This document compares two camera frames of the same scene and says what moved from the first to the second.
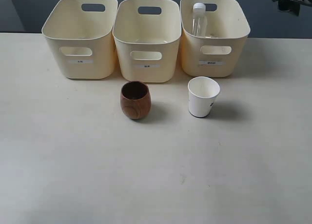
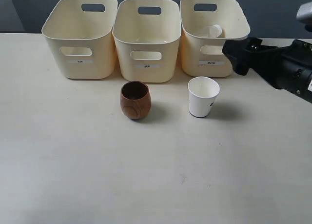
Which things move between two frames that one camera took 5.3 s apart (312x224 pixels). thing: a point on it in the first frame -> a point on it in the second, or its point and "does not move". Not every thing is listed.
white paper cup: (203, 91) does not move
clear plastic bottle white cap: (199, 21) -> (213, 31)
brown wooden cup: (135, 99) does not move
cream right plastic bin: (220, 54) does not move
